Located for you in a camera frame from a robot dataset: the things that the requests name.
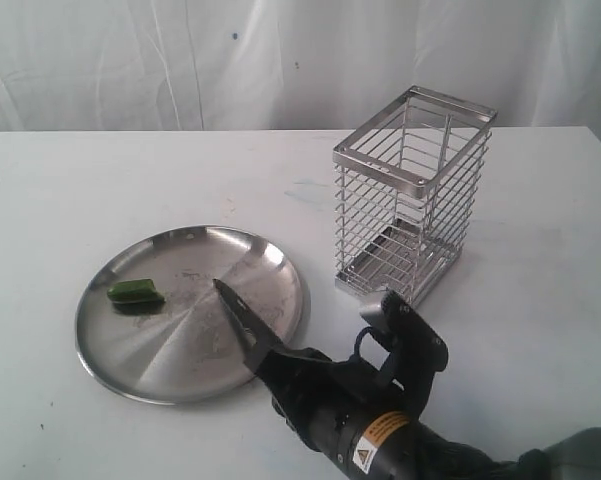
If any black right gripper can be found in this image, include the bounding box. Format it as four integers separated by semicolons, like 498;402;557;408
252;347;410;465

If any black handled knife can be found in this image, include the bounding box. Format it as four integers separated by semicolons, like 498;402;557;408
213;279;283;376

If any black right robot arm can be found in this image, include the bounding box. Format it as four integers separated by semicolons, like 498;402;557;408
244;348;601;479

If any green vegetable piece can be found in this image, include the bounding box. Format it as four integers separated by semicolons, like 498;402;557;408
107;278;165;312

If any round stainless steel plate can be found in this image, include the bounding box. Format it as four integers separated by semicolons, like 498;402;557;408
75;225;309;405

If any white backdrop curtain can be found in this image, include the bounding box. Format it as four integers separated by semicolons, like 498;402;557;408
0;1;601;131

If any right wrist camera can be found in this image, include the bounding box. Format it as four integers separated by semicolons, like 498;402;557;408
354;289;449;417

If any wire mesh utensil holder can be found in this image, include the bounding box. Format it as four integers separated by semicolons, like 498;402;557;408
333;85;497;306

